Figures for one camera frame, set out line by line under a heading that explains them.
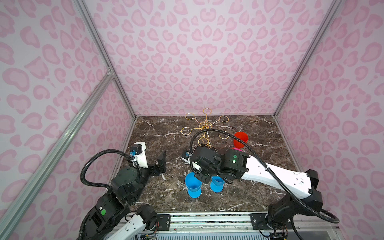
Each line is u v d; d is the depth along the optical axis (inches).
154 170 21.0
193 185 30.9
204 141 42.0
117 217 16.1
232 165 16.9
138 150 18.8
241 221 29.5
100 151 15.1
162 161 21.3
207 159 18.1
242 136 35.5
